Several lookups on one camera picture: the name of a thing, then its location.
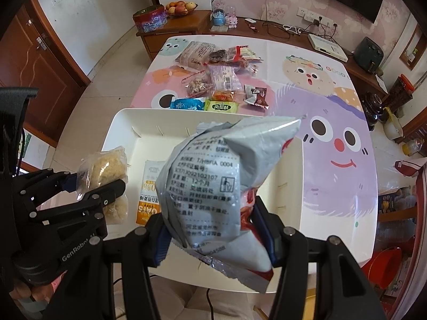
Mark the large clear biscuit bag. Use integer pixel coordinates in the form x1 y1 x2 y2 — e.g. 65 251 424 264
174 41 217 68

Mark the brown chocolate packet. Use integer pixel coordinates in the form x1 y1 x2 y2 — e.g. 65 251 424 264
243 84 270 110

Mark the black cable on sideboard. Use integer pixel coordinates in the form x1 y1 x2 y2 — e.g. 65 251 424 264
262 20 302 39

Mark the white plastic tray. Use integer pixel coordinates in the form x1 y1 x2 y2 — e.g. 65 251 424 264
100 107 306 287

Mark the clear bag of assorted snacks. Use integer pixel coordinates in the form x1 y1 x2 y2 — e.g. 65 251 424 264
208 45 264 74

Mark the glass jar yellow lid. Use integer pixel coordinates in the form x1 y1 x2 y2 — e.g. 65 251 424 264
402 138 422 155

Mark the white pastry packet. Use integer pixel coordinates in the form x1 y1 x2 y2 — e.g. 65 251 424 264
207 64 246 92

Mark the wooden framed wall niche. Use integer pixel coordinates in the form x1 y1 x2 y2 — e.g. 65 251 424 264
398 23 427 70

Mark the white wall power strip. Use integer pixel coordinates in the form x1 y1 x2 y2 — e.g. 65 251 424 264
297 7 322 24

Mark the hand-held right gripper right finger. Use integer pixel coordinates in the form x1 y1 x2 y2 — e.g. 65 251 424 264
250 195 388 320

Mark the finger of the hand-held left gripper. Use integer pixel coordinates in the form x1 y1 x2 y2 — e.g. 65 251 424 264
18 169 82 207
28 178 126 237

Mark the red round tin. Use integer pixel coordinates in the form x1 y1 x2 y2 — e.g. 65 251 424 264
133 5 168 34

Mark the white set-top box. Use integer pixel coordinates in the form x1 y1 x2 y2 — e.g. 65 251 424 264
307 33 349 62

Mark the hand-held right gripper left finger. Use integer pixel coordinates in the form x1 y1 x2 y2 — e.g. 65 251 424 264
100 213 187 320

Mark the dark brown snack packet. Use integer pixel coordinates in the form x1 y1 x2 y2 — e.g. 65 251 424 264
209 49 231 64

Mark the cartoon printed tablecloth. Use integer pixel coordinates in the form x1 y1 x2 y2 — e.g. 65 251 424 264
100 35 379 287

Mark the white and orange oat packet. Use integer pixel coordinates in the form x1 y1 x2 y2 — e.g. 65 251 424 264
136 160 167 225

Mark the red plastic basin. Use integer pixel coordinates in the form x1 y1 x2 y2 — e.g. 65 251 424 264
362 247 402 290

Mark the fruit basket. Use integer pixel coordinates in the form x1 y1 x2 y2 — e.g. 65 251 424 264
165 1 198 19

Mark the dark ceramic jar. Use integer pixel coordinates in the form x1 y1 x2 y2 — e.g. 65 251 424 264
362 93 384 130

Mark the blue snack packet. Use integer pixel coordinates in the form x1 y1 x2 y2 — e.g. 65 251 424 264
169 97 207 111

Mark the red and silver snack bag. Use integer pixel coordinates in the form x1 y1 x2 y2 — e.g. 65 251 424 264
155 113 307 294

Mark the pale rice cracker packet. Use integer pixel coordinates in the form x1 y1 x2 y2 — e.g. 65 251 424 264
76 146 130 225

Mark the blue snow globe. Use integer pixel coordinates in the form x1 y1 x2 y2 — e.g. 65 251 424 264
212 8 227 27

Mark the clear nut packet red print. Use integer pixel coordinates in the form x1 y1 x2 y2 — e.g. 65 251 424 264
182 70 216 98

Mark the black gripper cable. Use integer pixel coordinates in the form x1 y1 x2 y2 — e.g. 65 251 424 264
205 287 214 320

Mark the person's left hand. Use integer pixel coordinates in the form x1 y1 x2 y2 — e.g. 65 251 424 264
8 270 67 314

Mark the dark green air fryer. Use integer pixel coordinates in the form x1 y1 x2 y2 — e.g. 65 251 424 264
354 37 384 74

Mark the white and yellow jug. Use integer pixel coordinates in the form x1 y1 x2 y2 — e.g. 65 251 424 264
382 107 404 141

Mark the brown wooden door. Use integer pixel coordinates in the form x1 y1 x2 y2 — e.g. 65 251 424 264
0 0 92 147

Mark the dark red patterned bin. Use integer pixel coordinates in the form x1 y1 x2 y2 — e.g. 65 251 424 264
389 73 414 110

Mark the green snack packet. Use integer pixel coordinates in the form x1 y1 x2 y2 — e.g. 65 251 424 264
204 99 240 113

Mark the golden rice cracker packet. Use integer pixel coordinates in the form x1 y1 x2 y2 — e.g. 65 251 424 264
212 89 241 102

